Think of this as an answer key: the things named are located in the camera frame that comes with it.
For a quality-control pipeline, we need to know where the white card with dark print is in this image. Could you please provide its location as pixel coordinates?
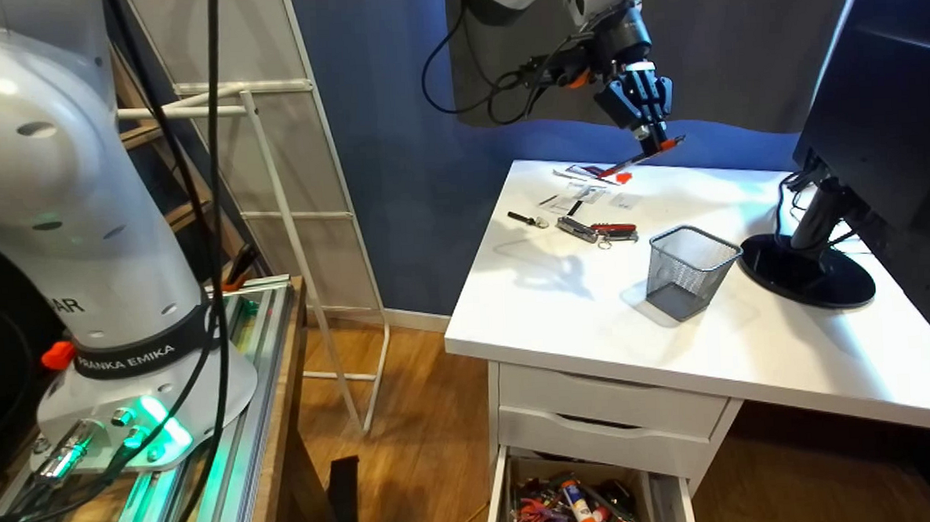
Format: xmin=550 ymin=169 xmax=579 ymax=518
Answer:
xmin=565 ymin=161 xmax=621 ymax=187

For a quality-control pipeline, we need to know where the small black flashlight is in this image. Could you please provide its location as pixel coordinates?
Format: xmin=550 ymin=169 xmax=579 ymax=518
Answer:
xmin=507 ymin=208 xmax=550 ymax=232

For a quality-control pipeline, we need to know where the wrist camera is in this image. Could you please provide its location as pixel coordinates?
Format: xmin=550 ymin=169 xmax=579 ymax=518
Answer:
xmin=520 ymin=49 xmax=596 ymax=90

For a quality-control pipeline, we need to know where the white drawer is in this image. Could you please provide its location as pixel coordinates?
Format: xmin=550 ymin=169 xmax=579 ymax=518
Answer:
xmin=479 ymin=437 xmax=699 ymax=522
xmin=496 ymin=396 xmax=720 ymax=489
xmin=496 ymin=352 xmax=732 ymax=448

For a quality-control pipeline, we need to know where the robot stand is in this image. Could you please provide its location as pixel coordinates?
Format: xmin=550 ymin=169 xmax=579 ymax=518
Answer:
xmin=0 ymin=273 xmax=318 ymax=522

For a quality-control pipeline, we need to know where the black monitor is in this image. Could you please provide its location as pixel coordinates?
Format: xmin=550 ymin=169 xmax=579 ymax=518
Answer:
xmin=727 ymin=0 xmax=930 ymax=357

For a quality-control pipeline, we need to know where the black cable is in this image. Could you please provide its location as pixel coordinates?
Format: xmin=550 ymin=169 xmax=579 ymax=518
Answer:
xmin=0 ymin=0 xmax=231 ymax=522
xmin=125 ymin=0 xmax=243 ymax=522
xmin=772 ymin=164 xmax=867 ymax=258

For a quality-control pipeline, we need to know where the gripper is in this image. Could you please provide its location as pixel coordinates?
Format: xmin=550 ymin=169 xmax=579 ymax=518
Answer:
xmin=586 ymin=0 xmax=677 ymax=143

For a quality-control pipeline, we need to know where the gray mesh pen holder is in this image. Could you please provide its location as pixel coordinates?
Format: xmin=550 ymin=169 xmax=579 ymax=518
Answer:
xmin=641 ymin=223 xmax=747 ymax=324

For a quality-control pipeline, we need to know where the orange pen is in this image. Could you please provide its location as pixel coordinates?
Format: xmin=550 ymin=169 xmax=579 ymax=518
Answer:
xmin=596 ymin=135 xmax=688 ymax=179

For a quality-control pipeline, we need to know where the heap of stationery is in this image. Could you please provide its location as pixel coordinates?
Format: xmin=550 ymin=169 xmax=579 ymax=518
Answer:
xmin=509 ymin=468 xmax=644 ymax=522

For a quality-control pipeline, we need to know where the wooden ladder shelf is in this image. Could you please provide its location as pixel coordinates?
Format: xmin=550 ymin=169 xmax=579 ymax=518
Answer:
xmin=109 ymin=40 xmax=249 ymax=274

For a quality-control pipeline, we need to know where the white glue stick orange cap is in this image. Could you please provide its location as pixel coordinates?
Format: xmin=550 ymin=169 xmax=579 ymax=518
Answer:
xmin=560 ymin=478 xmax=604 ymax=522

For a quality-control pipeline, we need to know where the red pocket knife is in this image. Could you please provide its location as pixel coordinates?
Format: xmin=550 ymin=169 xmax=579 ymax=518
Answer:
xmin=590 ymin=221 xmax=640 ymax=245

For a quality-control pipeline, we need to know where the white metal rack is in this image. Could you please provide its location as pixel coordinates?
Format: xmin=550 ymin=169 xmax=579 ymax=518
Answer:
xmin=111 ymin=0 xmax=397 ymax=447

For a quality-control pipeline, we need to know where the silver multi-tool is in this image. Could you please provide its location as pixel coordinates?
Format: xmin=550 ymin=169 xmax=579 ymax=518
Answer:
xmin=555 ymin=213 xmax=601 ymax=247

